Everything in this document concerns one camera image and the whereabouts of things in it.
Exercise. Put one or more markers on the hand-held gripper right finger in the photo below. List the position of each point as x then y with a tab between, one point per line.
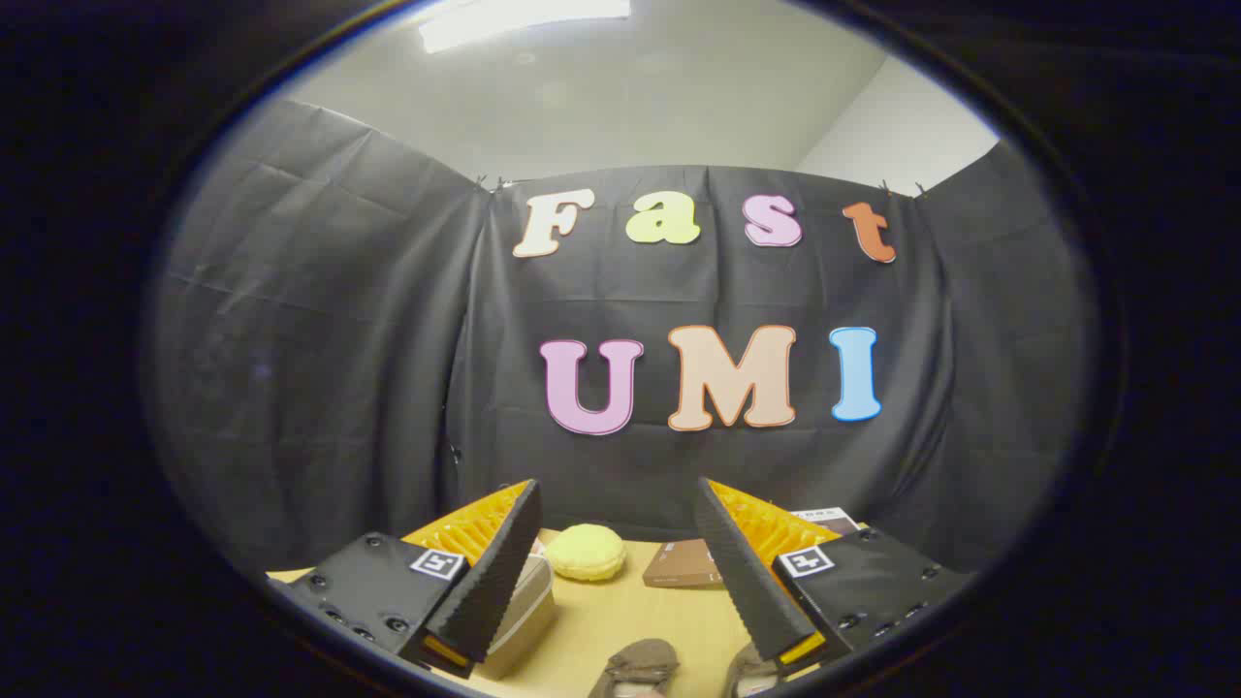
747	582

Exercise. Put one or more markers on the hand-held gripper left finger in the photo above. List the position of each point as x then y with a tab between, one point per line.
490	582

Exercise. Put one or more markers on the beige storage box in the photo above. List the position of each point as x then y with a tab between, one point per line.
528	620

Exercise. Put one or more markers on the brown fuzzy shoe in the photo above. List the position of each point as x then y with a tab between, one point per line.
748	671
640	664

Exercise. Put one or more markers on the brown book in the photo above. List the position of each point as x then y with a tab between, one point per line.
679	564

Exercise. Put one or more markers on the white book with dark cover photo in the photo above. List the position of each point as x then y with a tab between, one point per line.
826	521

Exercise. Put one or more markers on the yellow round plush toy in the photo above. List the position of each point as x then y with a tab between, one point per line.
586	553

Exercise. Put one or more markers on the black backdrop cloth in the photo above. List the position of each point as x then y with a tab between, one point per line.
339	368

